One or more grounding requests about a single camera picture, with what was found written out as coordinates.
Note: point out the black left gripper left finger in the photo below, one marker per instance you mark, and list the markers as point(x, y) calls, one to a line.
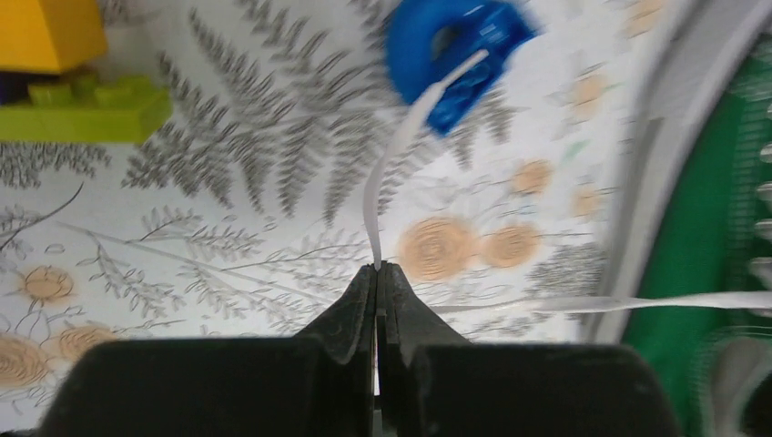
point(317, 382)

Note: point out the blue plastic cap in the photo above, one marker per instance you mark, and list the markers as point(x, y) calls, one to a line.
point(426, 40)

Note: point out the floral table mat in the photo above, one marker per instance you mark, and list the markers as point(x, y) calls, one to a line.
point(242, 214)

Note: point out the green canvas sneaker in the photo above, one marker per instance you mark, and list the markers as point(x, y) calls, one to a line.
point(710, 265)

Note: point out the stacked colourful toy bricks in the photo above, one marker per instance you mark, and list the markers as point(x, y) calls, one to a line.
point(51, 93)

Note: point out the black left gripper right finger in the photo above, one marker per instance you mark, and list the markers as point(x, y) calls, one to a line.
point(434, 382)

